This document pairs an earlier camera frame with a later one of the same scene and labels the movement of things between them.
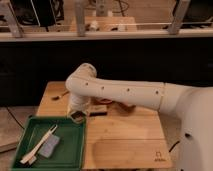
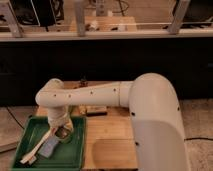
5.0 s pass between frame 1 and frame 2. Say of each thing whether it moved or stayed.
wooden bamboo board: stayed
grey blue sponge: stayed
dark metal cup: moved
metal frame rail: stayed
